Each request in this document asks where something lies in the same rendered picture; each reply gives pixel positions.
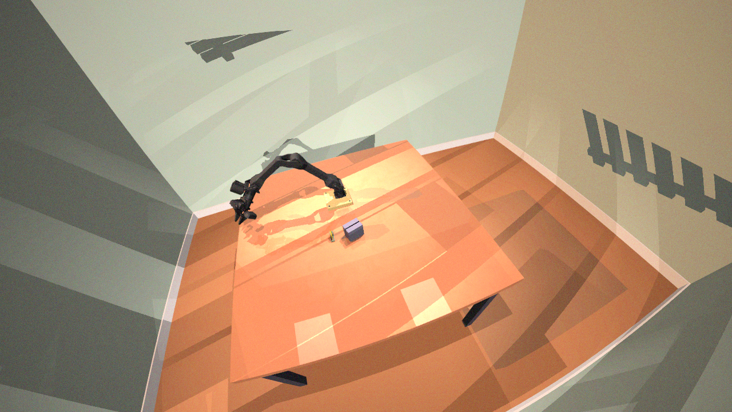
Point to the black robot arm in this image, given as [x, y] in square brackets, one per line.
[296, 162]

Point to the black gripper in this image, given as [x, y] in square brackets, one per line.
[244, 213]

